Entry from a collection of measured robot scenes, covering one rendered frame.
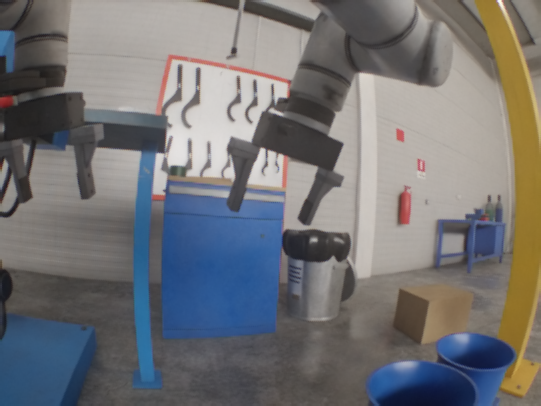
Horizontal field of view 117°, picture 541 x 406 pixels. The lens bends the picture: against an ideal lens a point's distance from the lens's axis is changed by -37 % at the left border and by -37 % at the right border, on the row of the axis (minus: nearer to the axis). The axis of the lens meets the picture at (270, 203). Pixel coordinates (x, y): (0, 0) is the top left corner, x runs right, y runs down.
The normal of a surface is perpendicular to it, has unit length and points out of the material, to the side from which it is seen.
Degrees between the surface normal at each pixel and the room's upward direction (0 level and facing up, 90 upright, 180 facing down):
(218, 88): 90
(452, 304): 90
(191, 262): 90
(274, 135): 114
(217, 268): 90
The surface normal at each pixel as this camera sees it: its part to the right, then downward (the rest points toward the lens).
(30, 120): 0.18, 0.37
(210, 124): 0.39, -0.02
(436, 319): 0.13, -0.04
